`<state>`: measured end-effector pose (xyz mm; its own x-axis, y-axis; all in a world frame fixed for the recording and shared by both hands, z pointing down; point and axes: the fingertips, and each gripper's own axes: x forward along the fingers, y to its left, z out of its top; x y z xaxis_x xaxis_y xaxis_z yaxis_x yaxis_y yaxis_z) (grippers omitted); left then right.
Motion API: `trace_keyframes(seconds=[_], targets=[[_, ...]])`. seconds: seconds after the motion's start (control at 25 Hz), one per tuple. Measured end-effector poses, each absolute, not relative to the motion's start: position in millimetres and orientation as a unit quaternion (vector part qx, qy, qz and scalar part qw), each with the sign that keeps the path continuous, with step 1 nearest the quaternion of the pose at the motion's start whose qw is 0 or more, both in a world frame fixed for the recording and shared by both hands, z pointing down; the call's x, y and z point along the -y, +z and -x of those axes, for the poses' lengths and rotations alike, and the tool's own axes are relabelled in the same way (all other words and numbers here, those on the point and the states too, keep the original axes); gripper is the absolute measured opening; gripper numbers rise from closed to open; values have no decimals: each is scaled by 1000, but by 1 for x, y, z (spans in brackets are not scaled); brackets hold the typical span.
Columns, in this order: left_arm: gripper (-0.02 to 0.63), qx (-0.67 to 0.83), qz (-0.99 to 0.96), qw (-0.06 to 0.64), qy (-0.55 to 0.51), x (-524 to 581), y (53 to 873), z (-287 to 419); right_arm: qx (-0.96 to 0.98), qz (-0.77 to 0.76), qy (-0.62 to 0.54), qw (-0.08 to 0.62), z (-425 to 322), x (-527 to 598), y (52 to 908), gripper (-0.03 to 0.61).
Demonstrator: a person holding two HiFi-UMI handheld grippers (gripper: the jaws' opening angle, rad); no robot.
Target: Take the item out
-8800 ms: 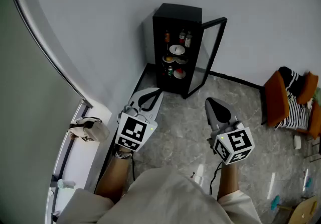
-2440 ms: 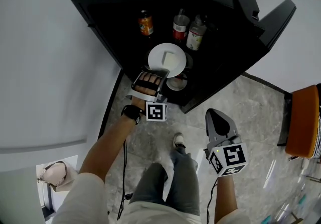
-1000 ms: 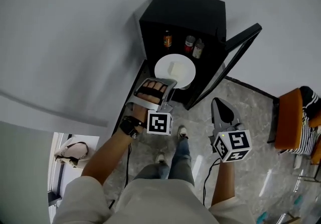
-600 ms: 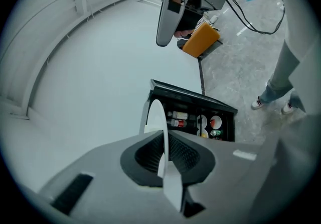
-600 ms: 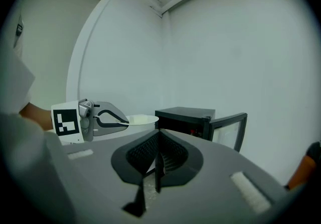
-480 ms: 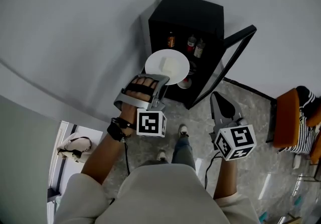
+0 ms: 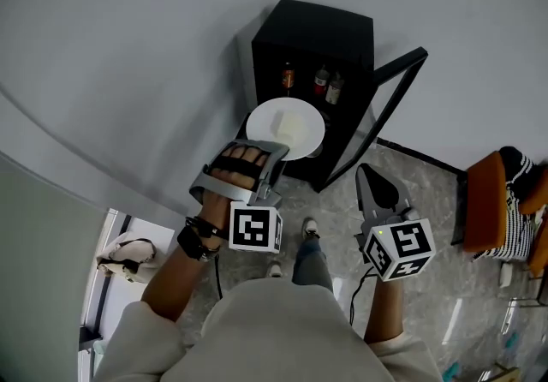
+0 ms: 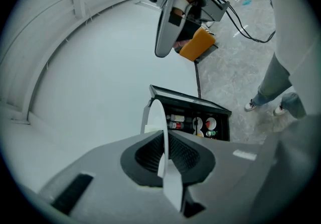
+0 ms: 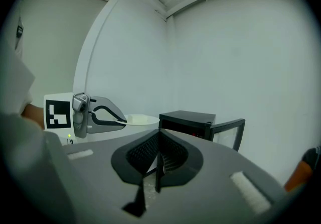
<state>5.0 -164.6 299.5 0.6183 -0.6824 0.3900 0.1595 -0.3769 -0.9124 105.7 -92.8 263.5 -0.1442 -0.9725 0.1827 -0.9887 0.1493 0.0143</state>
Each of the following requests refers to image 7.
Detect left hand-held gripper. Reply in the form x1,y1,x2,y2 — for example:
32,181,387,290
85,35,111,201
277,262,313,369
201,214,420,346
188,139,291,254

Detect red label jar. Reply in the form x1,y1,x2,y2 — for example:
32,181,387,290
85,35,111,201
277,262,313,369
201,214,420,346
314,65,331,95

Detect person's left hand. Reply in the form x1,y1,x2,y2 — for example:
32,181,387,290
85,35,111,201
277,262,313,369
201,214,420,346
200,144,271,228

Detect white plate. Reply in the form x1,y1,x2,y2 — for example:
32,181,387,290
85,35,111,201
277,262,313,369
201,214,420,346
245,96,326,162

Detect black mini fridge cabinet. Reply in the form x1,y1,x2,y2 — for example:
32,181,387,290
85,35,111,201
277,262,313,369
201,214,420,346
251,0,429,194

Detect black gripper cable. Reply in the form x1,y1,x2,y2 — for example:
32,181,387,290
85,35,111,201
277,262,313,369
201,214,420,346
349,267,376,325
213,254,224,300

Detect black white striped cloth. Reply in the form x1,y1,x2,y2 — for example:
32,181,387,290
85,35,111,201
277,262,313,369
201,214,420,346
473,146,548,262

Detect grey blue jeans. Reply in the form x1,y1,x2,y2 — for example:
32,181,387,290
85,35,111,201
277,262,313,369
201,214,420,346
291,238,334,292

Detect person's left forearm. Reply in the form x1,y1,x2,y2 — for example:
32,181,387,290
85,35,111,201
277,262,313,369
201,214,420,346
140,217,230,324

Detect beige handbag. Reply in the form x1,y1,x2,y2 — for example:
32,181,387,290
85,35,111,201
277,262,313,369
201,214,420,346
96,232,158,284

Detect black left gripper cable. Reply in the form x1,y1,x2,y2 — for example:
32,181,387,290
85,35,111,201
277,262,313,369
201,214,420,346
213,254,224,300

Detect person's right forearm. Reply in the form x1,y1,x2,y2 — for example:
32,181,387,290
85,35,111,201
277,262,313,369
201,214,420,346
363,277,406,343

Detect black wristwatch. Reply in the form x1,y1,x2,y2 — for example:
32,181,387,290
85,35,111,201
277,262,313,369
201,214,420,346
176,225,215,262

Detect beige shirt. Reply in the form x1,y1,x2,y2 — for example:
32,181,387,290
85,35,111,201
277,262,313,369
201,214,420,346
92,277,444,382

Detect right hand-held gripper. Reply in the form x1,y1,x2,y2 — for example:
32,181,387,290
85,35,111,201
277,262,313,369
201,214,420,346
354,163,438,284

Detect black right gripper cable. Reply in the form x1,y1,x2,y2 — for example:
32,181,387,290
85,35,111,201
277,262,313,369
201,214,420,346
349,267,376,325

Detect person's right white shoe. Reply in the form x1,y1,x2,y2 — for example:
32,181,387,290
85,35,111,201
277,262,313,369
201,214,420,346
301,217,320,241

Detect white label jar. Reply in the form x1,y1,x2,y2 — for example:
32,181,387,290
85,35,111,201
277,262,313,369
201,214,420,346
325,71,345,105

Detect orange armchair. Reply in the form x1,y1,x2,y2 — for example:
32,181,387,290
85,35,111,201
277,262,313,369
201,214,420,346
462,146,548,278

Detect white window sill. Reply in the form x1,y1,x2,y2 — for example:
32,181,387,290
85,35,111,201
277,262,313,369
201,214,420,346
79,208,176,373

